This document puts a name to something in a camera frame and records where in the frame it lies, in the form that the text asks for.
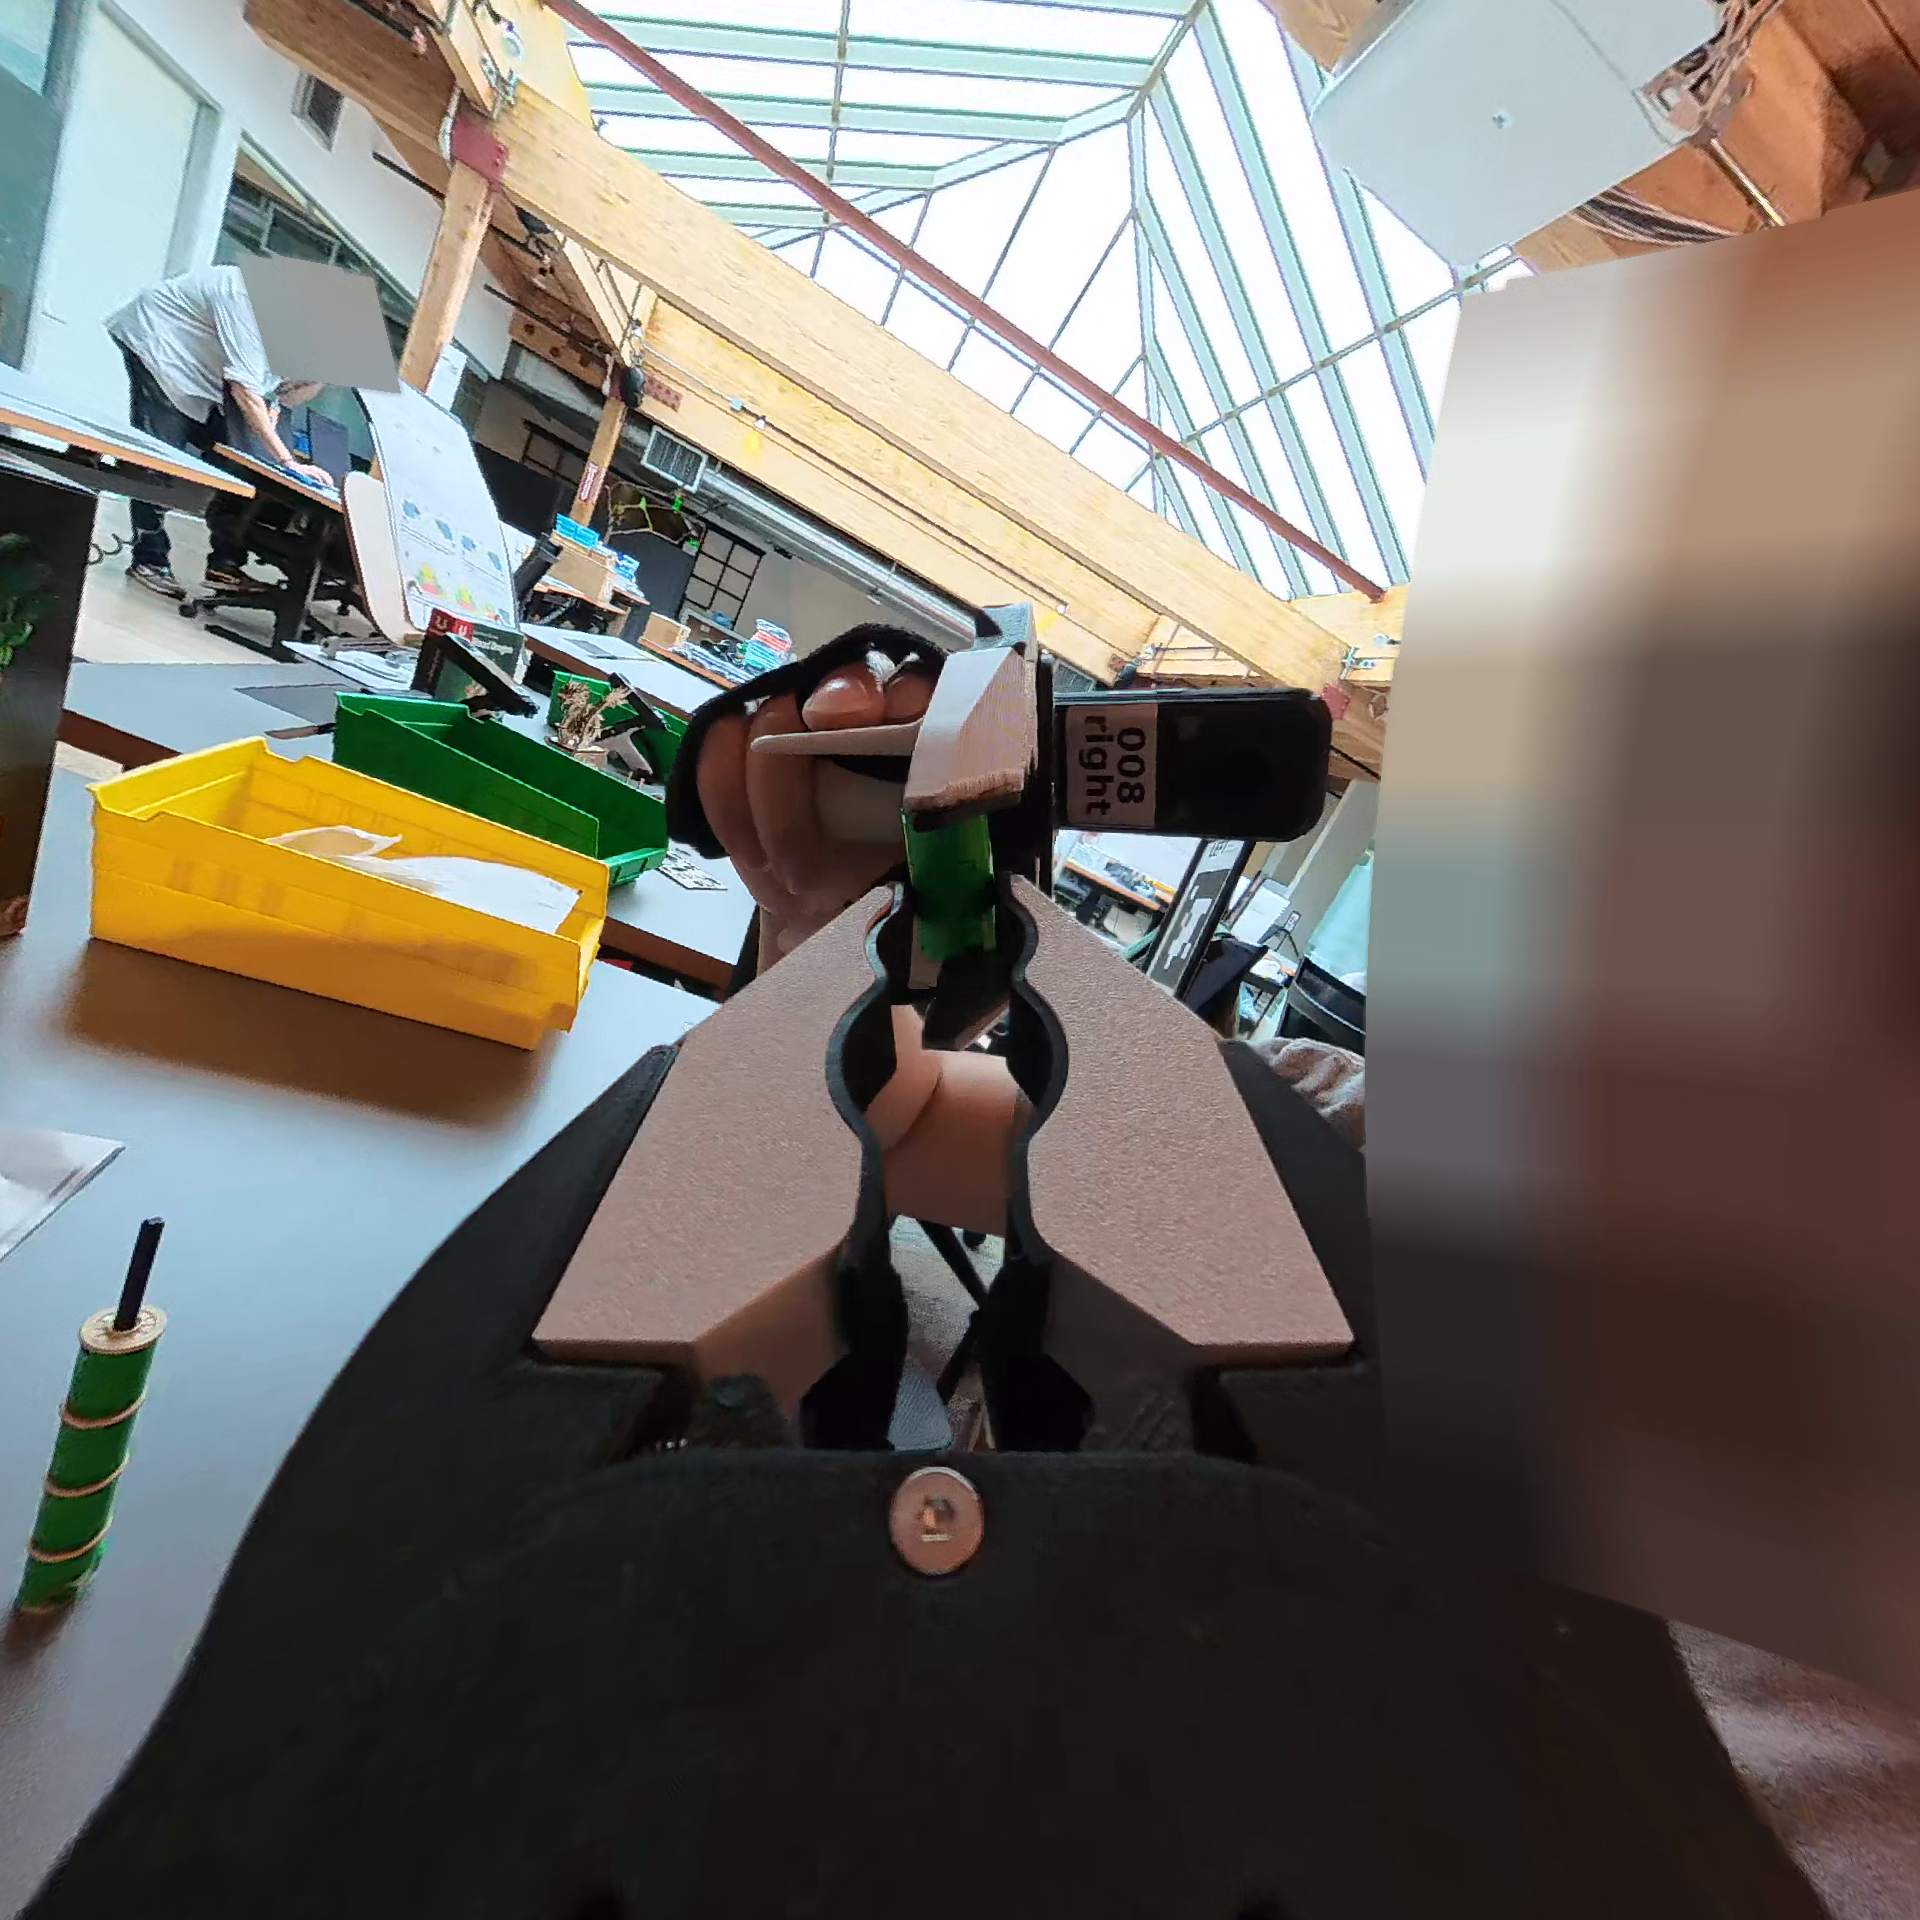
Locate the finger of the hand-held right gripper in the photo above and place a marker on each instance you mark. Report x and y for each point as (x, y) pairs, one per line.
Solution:
(965, 1008)
(973, 735)

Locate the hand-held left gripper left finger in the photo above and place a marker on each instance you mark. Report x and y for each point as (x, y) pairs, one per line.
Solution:
(707, 1186)

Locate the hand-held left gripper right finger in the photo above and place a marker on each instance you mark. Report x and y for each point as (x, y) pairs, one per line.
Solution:
(1187, 1186)

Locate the green toy bamboo piece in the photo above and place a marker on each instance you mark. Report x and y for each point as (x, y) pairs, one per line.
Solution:
(947, 885)

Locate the wood-edged desk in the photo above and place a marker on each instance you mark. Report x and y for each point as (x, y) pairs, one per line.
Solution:
(117, 443)

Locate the person's right hand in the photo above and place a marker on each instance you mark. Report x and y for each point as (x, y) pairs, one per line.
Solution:
(795, 810)

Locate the white plastic bag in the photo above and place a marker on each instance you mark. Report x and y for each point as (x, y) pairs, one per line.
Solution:
(453, 885)

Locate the red ceiling pipe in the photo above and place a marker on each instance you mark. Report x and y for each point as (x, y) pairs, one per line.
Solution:
(962, 291)

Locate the green plastic bin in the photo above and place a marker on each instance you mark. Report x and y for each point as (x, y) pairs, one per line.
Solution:
(493, 780)

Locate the yellow plastic bin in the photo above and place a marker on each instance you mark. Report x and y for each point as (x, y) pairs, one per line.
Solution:
(302, 931)

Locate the small green and black box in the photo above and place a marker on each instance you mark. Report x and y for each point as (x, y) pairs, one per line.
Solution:
(470, 655)

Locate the white poster board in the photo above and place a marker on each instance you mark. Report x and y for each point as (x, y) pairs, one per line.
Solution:
(442, 511)

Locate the white instruction sheet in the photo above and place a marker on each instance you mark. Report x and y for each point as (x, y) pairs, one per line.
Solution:
(37, 1177)

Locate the green toy bamboo stalk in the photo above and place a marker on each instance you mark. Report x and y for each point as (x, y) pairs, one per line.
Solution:
(85, 1442)

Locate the white ceiling lamp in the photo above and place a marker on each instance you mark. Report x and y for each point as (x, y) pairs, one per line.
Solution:
(1515, 105)

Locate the black box with bamboo print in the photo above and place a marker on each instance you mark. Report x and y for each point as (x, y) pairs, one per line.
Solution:
(37, 705)

